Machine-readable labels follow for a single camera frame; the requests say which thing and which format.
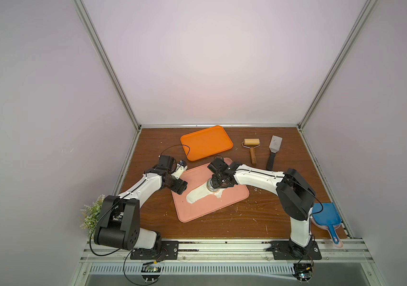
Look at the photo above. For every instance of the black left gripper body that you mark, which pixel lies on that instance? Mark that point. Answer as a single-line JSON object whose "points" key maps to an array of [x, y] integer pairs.
{"points": [[175, 183]]}

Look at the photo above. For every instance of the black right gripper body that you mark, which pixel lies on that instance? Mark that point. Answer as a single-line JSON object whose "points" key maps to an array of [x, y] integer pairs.
{"points": [[216, 180]]}

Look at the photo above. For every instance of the white dough lump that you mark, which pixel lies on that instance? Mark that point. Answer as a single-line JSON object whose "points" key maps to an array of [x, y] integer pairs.
{"points": [[202, 192]]}

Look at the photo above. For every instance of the pink silicone mat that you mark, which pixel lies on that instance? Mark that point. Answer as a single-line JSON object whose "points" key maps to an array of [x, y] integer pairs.
{"points": [[211, 202]]}

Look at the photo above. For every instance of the wooden rolling pin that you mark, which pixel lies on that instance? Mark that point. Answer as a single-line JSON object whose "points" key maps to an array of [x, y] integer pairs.
{"points": [[251, 144]]}

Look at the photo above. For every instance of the black handled metal spatula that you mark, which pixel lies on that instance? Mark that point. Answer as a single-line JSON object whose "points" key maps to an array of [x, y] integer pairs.
{"points": [[274, 147]]}

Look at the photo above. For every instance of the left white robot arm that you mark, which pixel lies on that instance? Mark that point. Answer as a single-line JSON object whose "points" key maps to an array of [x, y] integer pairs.
{"points": [[118, 225]]}

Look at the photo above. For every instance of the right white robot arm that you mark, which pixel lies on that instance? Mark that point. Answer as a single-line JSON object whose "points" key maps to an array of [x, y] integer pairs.
{"points": [[296, 196]]}

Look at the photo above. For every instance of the orange plastic tray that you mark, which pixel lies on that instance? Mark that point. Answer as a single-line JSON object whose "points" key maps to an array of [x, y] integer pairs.
{"points": [[205, 143]]}

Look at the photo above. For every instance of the small green potted plant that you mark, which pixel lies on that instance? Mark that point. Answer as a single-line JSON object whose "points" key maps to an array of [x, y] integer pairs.
{"points": [[91, 214]]}

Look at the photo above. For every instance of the blue dustpan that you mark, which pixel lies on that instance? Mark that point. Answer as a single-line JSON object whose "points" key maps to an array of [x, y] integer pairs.
{"points": [[326, 217]]}

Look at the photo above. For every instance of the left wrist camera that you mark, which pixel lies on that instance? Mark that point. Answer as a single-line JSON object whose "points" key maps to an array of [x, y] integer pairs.
{"points": [[181, 167]]}

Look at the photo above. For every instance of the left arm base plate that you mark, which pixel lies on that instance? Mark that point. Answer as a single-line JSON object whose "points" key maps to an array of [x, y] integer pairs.
{"points": [[162, 250]]}

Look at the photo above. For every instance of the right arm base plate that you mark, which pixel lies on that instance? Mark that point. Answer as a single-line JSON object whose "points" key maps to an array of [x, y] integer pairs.
{"points": [[287, 250]]}

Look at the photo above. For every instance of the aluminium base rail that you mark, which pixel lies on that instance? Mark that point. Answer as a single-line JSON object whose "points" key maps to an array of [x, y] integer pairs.
{"points": [[221, 256]]}

